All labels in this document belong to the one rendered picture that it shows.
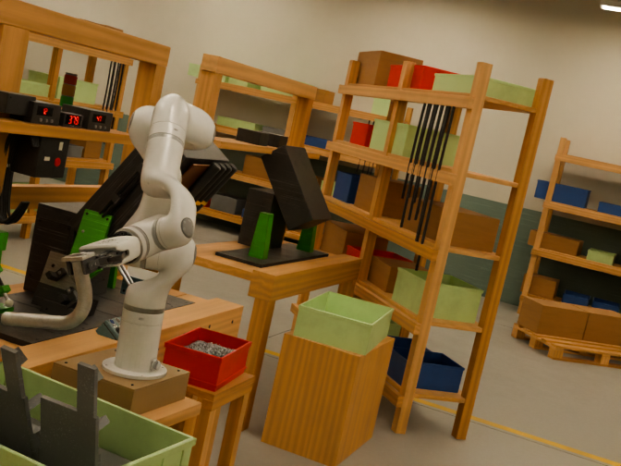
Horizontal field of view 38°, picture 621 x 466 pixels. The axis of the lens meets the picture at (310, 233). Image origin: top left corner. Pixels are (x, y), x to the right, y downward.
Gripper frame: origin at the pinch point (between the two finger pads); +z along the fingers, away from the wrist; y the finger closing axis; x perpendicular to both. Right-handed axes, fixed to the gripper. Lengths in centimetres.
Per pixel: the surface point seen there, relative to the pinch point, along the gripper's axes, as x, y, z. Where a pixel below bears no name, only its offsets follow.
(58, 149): -17, -98, -116
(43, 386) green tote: 38, -42, -26
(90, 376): 23.2, -1.3, 3.0
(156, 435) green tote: 49, -8, -23
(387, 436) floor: 194, -74, -327
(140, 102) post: -28, -112, -193
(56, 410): 31.6, -13.1, 2.1
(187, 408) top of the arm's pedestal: 61, -28, -65
